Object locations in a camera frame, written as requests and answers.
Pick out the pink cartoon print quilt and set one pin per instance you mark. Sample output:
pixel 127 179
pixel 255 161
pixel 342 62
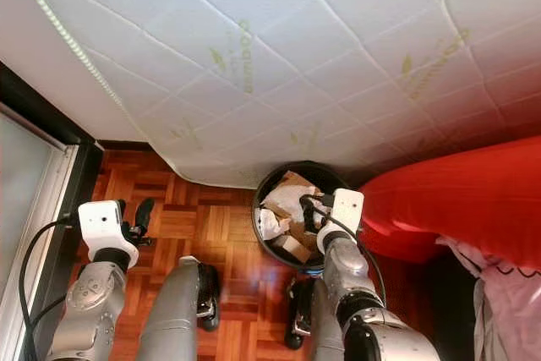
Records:
pixel 507 310

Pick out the silver right robot leg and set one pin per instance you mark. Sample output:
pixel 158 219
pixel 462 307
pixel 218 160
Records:
pixel 298 314

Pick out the white crumpled paper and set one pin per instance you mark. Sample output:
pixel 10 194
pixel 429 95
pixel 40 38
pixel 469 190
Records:
pixel 283 207

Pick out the small cardboard box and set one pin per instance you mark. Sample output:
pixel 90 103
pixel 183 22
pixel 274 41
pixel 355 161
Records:
pixel 294 248

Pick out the silver robot leg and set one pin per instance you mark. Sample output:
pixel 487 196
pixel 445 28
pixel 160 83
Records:
pixel 173 319
pixel 298 314

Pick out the black door frame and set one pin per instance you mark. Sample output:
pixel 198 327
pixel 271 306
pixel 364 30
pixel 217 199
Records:
pixel 89 175

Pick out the white quilted mattress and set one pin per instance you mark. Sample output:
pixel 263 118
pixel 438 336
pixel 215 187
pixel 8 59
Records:
pixel 304 40

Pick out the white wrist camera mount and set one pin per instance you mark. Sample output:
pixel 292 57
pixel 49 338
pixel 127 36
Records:
pixel 345 209
pixel 103 224

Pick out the silver left robot leg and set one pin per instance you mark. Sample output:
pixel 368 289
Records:
pixel 173 319

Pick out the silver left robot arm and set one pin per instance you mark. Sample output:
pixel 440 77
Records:
pixel 93 302

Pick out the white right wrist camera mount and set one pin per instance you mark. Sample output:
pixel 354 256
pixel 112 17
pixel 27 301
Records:
pixel 345 209

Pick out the crumpled white tissue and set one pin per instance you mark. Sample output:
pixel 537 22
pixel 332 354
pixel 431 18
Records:
pixel 264 224

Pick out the long red cushion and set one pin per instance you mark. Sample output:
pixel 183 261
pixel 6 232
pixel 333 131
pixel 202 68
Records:
pixel 456 192

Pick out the black round trash bin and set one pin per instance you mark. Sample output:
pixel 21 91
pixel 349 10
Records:
pixel 304 166

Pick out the frosted glass door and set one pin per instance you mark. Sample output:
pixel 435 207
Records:
pixel 25 226

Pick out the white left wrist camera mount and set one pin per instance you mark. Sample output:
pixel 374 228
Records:
pixel 103 224

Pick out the brown cardboard piece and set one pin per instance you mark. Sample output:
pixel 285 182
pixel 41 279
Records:
pixel 292 182

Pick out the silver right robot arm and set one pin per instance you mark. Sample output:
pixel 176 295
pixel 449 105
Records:
pixel 342 272

